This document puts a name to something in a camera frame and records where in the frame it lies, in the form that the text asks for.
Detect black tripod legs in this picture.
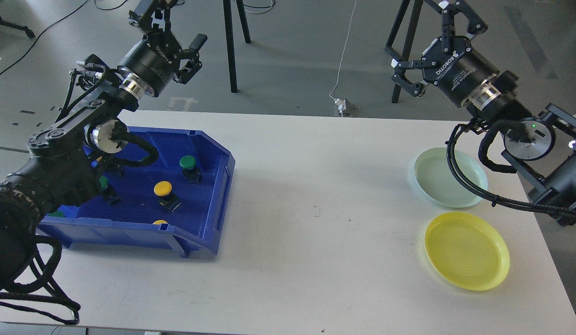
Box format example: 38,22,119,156
223,0,251,93
384,0,424,104

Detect white floor cable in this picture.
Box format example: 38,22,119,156
328,0,358,100

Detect black tripod legs right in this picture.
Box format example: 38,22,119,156
384,0,424,104

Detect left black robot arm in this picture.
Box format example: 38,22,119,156
0,0,207,326

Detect yellow plate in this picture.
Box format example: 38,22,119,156
424,212,510,291

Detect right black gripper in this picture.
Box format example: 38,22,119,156
391,0,500,108

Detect green push button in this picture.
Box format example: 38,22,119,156
179,155,203,185

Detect light green plate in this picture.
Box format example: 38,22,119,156
413,147,488,208

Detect black floor cable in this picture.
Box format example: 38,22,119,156
0,0,128,83

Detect green button bin corner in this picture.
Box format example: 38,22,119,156
47,210,65,218

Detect blue plastic bin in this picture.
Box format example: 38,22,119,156
37,127,235,257

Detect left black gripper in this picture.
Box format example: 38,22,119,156
117,0,208,98

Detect black tripod legs left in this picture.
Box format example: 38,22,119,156
223,0,251,93

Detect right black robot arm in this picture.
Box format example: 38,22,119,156
384,0,576,226

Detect black stand leg corner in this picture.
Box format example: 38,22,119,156
0,15,36,39

